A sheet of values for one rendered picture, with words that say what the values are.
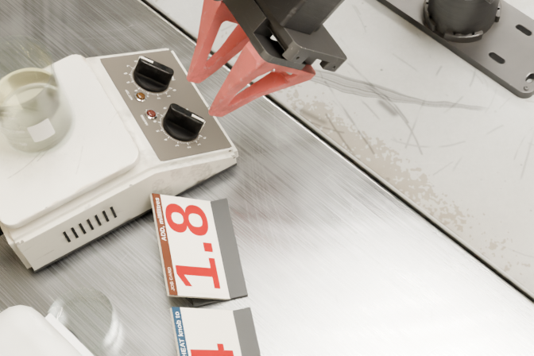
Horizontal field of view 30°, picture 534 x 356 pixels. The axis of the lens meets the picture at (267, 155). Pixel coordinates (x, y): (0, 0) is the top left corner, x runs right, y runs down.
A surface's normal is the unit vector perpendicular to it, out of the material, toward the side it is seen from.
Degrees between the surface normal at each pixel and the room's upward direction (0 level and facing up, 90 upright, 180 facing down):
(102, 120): 0
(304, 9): 90
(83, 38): 0
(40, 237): 90
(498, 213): 0
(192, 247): 40
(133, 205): 90
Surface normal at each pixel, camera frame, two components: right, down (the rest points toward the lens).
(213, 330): 0.58, -0.49
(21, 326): 0.07, -0.59
